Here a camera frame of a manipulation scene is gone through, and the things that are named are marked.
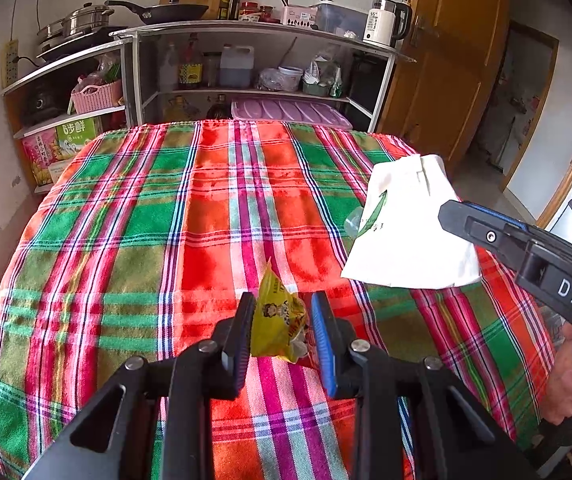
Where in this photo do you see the pink chopstick holder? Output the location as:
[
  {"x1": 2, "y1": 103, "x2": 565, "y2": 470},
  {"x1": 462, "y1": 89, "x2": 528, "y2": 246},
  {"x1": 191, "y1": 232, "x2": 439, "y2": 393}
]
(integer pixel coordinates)
[{"x1": 281, "y1": 5, "x2": 318, "y2": 28}]

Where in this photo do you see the green printed carton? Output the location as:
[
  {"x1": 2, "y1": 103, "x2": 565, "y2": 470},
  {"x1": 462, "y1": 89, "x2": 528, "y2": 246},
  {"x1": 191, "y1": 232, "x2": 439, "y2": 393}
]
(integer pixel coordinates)
[{"x1": 56, "y1": 117, "x2": 103, "y2": 161}]

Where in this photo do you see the metal door handle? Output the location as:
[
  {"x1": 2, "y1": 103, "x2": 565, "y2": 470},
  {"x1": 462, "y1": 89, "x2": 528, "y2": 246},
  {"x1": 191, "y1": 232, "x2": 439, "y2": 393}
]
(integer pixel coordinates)
[{"x1": 410, "y1": 12, "x2": 442, "y2": 48}]

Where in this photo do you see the white electric kettle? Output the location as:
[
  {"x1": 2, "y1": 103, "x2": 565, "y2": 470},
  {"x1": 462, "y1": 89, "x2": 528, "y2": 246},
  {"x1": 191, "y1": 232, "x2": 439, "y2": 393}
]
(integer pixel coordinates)
[{"x1": 362, "y1": 0, "x2": 413, "y2": 48}]

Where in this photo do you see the wooden door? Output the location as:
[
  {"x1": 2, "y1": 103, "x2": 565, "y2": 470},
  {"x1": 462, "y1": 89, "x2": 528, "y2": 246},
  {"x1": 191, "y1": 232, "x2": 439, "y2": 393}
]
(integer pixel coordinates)
[{"x1": 381, "y1": 0, "x2": 512, "y2": 171}]

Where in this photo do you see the black frying pan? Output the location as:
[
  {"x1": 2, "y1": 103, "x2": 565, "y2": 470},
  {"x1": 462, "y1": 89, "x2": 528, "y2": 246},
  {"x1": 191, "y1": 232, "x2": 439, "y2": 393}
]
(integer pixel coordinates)
[{"x1": 105, "y1": 0, "x2": 210, "y2": 26}]

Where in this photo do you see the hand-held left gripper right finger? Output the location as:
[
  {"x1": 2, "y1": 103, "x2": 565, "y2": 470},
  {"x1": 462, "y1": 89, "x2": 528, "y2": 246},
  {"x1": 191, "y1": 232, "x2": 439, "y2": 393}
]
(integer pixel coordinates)
[{"x1": 310, "y1": 291, "x2": 539, "y2": 480}]

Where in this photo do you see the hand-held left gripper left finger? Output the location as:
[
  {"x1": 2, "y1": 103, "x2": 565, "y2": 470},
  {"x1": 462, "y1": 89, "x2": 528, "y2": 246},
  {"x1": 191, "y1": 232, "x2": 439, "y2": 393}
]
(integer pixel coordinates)
[{"x1": 22, "y1": 291, "x2": 258, "y2": 480}]

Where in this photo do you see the white plastic bag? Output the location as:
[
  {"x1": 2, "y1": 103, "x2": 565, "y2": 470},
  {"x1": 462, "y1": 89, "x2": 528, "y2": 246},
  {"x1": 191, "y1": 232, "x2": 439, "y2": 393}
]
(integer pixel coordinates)
[{"x1": 341, "y1": 154, "x2": 482, "y2": 290}]

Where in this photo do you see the yellow label sauce bottle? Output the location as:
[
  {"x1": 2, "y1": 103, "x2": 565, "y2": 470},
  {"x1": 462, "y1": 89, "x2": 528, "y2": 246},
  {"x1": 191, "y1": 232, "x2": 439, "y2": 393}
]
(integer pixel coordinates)
[{"x1": 178, "y1": 35, "x2": 204, "y2": 90}]

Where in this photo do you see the dark liquid plastic jug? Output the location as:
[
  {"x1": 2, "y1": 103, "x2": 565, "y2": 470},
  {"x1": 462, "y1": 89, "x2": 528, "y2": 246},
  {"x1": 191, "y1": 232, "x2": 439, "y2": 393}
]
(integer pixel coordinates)
[{"x1": 219, "y1": 45, "x2": 255, "y2": 87}]

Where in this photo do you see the narrow grey shelf unit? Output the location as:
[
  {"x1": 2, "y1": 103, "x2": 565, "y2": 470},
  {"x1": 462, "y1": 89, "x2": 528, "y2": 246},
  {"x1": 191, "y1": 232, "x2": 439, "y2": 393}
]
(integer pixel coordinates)
[{"x1": 1, "y1": 40, "x2": 134, "y2": 196}]

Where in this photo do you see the clear plastic bottle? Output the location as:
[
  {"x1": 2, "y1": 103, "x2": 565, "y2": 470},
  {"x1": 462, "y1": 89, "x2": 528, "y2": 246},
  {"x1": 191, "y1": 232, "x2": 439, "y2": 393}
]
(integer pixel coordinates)
[{"x1": 158, "y1": 42, "x2": 179, "y2": 92}]

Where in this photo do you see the pink plastic basket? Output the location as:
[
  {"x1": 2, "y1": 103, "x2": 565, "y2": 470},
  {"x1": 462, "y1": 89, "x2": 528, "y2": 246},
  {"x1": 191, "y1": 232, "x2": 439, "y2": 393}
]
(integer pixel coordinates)
[{"x1": 71, "y1": 79, "x2": 124, "y2": 115}]

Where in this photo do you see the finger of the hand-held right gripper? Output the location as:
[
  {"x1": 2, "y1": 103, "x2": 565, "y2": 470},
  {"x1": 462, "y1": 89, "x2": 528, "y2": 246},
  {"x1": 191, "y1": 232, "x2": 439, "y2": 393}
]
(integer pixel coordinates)
[
  {"x1": 438, "y1": 200, "x2": 533, "y2": 273},
  {"x1": 458, "y1": 201, "x2": 547, "y2": 241}
]

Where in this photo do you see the black induction cooker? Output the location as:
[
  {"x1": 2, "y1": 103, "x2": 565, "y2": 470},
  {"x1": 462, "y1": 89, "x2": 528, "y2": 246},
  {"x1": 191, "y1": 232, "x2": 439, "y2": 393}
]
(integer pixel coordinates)
[{"x1": 36, "y1": 25, "x2": 127, "y2": 61}]

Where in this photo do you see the crumpled clear plastic bag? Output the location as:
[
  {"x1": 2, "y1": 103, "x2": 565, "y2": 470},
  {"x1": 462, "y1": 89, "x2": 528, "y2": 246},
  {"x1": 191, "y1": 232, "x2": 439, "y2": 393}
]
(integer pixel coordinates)
[{"x1": 257, "y1": 67, "x2": 282, "y2": 92}]

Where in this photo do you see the black rice cooker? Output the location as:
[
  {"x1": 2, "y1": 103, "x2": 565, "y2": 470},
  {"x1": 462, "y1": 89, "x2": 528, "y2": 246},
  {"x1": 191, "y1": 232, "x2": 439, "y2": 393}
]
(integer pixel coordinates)
[{"x1": 21, "y1": 80, "x2": 69, "y2": 123}]

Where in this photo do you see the steel steamer pot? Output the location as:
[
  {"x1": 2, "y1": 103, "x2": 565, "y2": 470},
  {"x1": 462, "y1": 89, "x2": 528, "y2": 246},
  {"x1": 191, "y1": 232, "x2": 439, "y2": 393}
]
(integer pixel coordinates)
[{"x1": 36, "y1": 2, "x2": 115, "y2": 41}]

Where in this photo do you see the white plastic tub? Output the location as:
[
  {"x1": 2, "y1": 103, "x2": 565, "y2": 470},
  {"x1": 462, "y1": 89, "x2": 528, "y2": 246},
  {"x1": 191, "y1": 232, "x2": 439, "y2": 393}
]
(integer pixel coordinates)
[{"x1": 278, "y1": 66, "x2": 304, "y2": 92}]

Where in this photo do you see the plaid tablecloth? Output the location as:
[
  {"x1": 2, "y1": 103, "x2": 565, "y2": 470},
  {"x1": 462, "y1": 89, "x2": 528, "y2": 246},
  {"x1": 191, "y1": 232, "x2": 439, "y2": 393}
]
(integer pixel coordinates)
[{"x1": 0, "y1": 119, "x2": 557, "y2": 480}]

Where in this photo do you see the lilac plastic box lid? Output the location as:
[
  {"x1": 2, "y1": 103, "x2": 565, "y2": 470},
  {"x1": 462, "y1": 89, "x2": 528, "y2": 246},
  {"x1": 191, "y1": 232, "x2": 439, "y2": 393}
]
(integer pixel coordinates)
[{"x1": 231, "y1": 99, "x2": 354, "y2": 130}]

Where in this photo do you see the yellowed power strip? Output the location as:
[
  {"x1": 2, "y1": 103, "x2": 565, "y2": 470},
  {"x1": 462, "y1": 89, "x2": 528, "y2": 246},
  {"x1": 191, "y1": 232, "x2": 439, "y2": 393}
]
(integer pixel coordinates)
[{"x1": 3, "y1": 39, "x2": 20, "y2": 88}]

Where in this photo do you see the pink printed carton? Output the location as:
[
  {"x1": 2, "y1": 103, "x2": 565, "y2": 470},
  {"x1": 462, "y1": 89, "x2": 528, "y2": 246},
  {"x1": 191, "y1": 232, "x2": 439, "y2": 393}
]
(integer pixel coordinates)
[{"x1": 22, "y1": 129, "x2": 59, "y2": 186}]

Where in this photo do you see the yellow snack packet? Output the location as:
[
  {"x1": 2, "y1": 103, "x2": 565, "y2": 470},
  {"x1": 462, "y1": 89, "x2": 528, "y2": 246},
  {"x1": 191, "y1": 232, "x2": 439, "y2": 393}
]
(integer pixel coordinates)
[{"x1": 250, "y1": 258, "x2": 317, "y2": 366}]

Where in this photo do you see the wide grey shelf unit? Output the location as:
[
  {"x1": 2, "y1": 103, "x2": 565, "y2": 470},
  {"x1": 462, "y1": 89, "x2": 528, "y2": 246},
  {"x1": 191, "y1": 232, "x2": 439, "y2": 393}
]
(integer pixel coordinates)
[{"x1": 111, "y1": 20, "x2": 417, "y2": 133}]

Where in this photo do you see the clear storage box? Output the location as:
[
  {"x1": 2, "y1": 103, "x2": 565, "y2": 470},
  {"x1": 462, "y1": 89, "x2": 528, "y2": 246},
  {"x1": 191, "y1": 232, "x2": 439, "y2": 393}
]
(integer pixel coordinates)
[{"x1": 314, "y1": 1, "x2": 369, "y2": 36}]

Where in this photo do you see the dark glass jar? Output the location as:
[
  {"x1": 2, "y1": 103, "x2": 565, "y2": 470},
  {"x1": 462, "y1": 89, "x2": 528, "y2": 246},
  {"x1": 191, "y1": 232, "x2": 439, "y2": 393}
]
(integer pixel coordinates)
[{"x1": 202, "y1": 51, "x2": 221, "y2": 88}]

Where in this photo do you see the yellow cooking oil bottle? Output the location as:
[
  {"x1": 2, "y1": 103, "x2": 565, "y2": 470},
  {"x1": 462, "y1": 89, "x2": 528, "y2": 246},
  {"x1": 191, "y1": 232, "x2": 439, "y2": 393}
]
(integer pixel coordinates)
[{"x1": 163, "y1": 95, "x2": 199, "y2": 123}]

